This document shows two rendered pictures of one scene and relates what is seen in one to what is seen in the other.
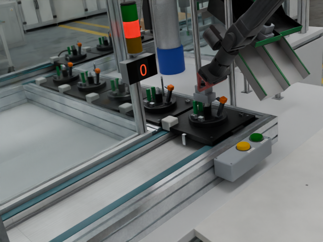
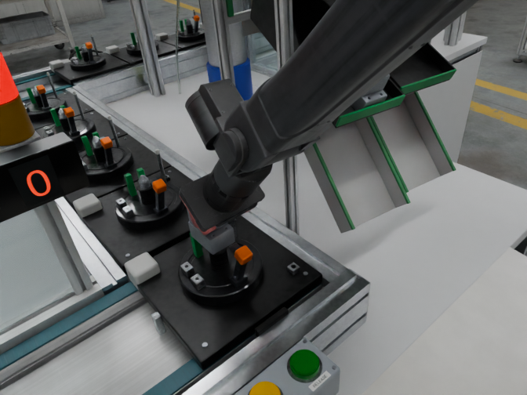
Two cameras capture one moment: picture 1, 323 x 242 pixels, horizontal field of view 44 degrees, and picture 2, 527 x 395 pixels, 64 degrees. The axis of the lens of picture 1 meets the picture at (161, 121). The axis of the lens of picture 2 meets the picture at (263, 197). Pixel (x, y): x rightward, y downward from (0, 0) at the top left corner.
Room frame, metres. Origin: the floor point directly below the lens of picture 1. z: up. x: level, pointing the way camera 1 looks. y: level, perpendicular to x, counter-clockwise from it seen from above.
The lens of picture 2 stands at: (0.80, -0.28, 1.48)
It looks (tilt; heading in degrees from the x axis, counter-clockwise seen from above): 36 degrees down; 4
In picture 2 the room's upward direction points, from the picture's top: 5 degrees counter-clockwise
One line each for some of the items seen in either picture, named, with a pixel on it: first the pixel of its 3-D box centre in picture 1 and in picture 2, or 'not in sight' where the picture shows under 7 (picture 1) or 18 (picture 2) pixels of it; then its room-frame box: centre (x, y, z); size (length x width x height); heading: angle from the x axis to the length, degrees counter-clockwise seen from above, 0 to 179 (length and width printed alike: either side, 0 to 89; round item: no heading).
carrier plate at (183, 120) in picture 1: (208, 122); (222, 276); (1.30, -0.17, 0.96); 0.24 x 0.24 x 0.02; 40
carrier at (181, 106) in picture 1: (158, 96); (146, 191); (1.49, 0.00, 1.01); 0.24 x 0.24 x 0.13; 40
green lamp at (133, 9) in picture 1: (129, 12); not in sight; (1.27, 0.05, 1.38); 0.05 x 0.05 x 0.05
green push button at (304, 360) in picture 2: (256, 138); (304, 365); (1.13, -0.30, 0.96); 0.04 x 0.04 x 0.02
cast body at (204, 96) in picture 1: (202, 90); (205, 219); (1.31, -0.16, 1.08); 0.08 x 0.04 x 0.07; 40
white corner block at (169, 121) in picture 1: (169, 123); (143, 271); (1.31, -0.03, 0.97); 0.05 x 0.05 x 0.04; 40
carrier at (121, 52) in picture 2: not in sight; (140, 40); (2.66, 0.30, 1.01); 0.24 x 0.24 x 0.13; 40
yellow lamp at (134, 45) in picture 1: (134, 44); (5, 118); (1.27, 0.05, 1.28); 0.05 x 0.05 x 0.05
